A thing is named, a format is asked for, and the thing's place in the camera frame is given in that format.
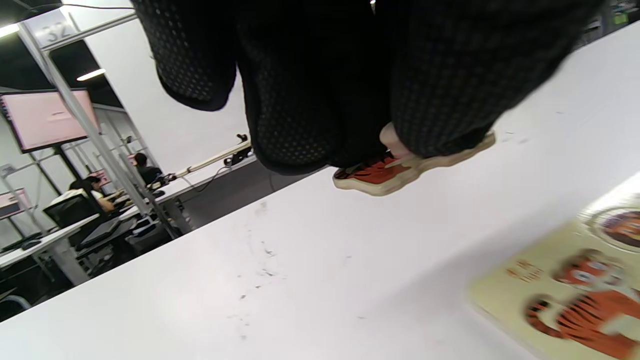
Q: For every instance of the person's left hand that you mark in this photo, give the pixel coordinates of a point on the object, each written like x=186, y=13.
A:
x=325, y=75

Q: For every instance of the white metal frame post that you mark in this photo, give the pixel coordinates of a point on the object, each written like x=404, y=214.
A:
x=80, y=107

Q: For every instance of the pink screen monitor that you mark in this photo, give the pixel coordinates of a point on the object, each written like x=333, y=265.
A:
x=45, y=117

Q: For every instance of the wooden animal puzzle frame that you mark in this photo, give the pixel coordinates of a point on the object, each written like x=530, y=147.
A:
x=500, y=300

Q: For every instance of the ceiling light panel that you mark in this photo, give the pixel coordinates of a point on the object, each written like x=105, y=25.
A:
x=91, y=74
x=7, y=30

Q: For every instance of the tiger puzzle piece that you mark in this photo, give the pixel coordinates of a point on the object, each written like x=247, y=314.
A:
x=390, y=175

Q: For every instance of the lion puzzle piece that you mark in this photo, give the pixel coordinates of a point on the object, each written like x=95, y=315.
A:
x=622, y=227

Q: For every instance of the long white workbench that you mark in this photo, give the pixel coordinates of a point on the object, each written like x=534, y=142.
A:
x=45, y=240

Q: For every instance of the black laptop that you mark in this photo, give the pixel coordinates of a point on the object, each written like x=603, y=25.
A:
x=102, y=232

